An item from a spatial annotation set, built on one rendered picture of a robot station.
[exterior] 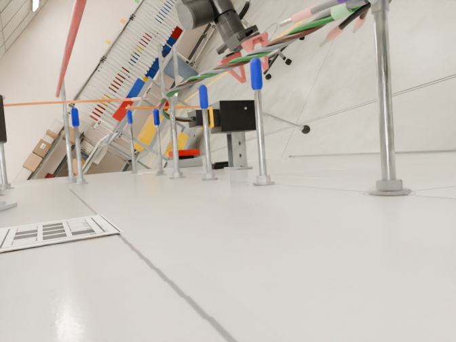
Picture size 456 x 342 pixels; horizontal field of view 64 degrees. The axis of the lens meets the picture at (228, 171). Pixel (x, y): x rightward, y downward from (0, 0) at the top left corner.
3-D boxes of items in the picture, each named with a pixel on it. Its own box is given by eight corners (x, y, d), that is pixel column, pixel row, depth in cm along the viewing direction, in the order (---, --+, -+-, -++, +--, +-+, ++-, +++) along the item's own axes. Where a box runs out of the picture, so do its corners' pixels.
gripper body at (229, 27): (239, 41, 80) (223, 9, 79) (218, 57, 89) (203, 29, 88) (260, 31, 83) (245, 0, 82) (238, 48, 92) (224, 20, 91)
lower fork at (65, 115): (64, 182, 47) (53, 70, 46) (79, 181, 48) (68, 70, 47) (64, 183, 45) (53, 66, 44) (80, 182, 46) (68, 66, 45)
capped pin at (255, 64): (256, 186, 25) (247, 54, 24) (250, 184, 26) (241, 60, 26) (277, 183, 25) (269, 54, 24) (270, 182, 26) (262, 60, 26)
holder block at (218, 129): (260, 129, 49) (258, 99, 49) (221, 131, 47) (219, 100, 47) (247, 131, 53) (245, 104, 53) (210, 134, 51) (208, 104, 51)
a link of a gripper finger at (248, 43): (260, 72, 80) (241, 32, 78) (243, 81, 86) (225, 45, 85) (282, 61, 83) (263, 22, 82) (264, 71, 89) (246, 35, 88)
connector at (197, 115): (229, 123, 48) (228, 108, 48) (195, 125, 46) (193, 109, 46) (220, 126, 51) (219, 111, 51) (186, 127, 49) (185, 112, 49)
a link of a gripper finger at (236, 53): (244, 81, 86) (225, 44, 85) (229, 90, 92) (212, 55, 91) (264, 70, 89) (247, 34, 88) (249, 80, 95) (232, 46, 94)
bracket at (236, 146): (253, 167, 49) (250, 129, 48) (236, 169, 48) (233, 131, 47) (239, 167, 53) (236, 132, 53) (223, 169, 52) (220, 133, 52)
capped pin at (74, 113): (77, 184, 42) (70, 108, 42) (90, 182, 42) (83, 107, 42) (72, 184, 41) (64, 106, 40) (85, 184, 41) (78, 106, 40)
